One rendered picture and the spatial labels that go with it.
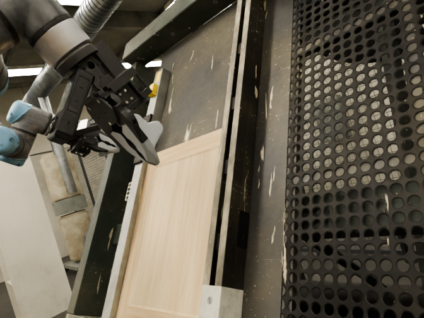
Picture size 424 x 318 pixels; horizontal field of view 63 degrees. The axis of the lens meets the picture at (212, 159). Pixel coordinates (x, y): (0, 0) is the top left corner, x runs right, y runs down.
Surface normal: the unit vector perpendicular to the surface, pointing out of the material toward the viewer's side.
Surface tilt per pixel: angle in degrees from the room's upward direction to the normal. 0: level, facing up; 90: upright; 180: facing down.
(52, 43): 109
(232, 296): 90
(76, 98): 92
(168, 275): 57
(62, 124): 92
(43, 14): 98
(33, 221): 90
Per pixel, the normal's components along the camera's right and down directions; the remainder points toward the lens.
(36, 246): 0.61, -0.18
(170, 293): -0.72, -0.35
